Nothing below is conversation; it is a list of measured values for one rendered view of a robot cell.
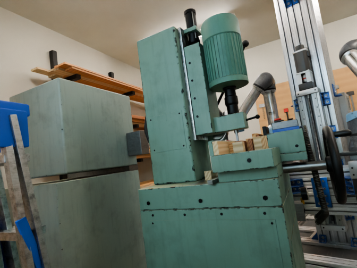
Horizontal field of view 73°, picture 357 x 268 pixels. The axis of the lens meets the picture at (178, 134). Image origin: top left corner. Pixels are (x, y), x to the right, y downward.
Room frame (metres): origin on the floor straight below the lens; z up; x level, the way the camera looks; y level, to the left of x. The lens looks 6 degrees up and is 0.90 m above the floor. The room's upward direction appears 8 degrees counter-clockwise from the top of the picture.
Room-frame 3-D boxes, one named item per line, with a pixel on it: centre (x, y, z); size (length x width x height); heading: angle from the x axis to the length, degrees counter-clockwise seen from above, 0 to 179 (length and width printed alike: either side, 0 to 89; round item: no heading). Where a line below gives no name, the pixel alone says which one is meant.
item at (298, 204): (1.25, -0.50, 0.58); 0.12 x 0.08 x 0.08; 63
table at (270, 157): (1.07, -0.37, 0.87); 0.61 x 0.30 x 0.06; 153
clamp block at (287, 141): (1.03, -0.45, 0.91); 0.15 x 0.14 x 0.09; 153
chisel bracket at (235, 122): (1.09, -0.24, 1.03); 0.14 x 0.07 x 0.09; 63
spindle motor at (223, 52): (1.08, -0.26, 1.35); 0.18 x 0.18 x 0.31
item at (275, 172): (1.05, -0.31, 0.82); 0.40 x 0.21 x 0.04; 153
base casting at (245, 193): (1.14, -0.15, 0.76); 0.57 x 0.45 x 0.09; 63
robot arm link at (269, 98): (1.86, -0.74, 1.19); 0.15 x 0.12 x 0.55; 153
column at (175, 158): (1.21, 0.00, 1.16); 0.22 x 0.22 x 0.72; 63
